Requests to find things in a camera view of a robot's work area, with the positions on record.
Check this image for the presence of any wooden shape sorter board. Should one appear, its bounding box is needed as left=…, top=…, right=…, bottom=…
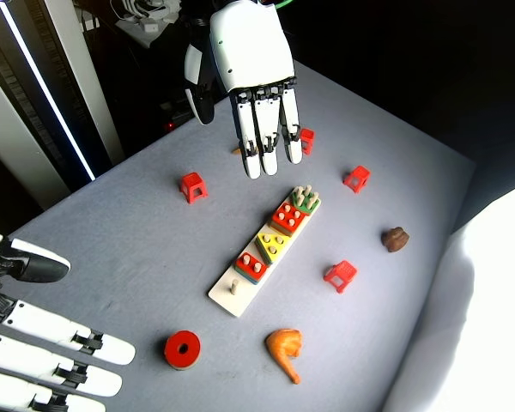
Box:
left=207, top=185, right=323, bottom=318

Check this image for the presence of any small red toy stool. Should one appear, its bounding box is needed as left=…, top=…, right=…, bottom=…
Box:
left=179, top=172, right=209, bottom=205
left=342, top=165, right=372, bottom=195
left=323, top=259, right=359, bottom=294
left=299, top=127, right=317, bottom=156

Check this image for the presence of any white device with cables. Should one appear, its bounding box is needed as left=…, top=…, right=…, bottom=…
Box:
left=111, top=0, right=190, bottom=49

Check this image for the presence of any orange toy chicken leg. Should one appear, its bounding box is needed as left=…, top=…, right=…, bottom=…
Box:
left=264, top=328, right=305, bottom=385

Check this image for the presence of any white fabric sheet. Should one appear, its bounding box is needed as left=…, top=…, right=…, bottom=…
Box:
left=381, top=178, right=515, bottom=412

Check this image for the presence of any brown lumpy toy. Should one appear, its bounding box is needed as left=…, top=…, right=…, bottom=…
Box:
left=380, top=226, right=410, bottom=253

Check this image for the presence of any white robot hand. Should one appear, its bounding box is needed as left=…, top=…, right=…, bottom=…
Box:
left=183, top=0, right=305, bottom=180
left=0, top=226, right=137, bottom=412

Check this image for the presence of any white light strip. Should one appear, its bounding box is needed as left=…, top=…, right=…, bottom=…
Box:
left=0, top=0, right=97, bottom=182

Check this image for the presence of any grey table cloth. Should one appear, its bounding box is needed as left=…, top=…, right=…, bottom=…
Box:
left=0, top=59, right=477, bottom=412

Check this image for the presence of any white wall panel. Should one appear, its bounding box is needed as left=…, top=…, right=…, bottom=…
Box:
left=0, top=58, right=72, bottom=211

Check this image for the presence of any red ring disc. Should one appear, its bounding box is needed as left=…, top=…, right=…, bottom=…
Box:
left=163, top=330, right=203, bottom=372

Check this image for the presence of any white pillar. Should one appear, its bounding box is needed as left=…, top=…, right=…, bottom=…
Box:
left=42, top=0, right=126, bottom=167

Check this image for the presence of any yellow triangle block stack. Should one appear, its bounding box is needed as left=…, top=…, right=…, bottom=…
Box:
left=255, top=231, right=291, bottom=265

